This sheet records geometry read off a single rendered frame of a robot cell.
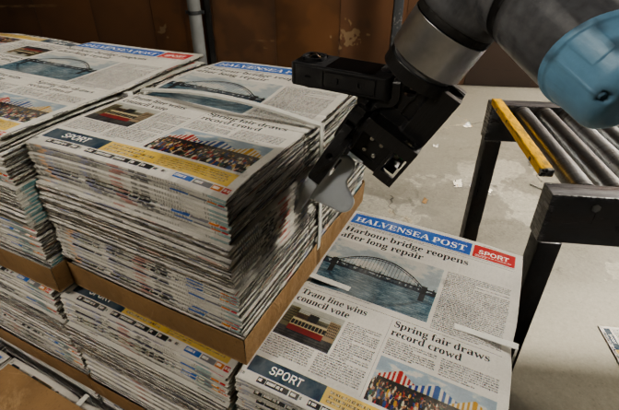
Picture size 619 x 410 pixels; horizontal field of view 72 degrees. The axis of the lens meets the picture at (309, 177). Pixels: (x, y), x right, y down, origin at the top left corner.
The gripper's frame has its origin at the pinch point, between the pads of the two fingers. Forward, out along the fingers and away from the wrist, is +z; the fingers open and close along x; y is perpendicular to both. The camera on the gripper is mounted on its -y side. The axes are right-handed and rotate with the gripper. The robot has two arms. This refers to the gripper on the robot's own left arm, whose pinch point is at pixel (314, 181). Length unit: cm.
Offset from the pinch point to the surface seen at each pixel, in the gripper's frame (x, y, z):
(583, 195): 47, 42, -2
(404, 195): 155, 31, 97
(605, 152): 73, 47, -4
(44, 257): -19.1, -21.5, 22.4
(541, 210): 47, 39, 6
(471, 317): 2.3, 26.7, 3.5
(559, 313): 101, 96, 60
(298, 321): -8.5, 9.4, 12.9
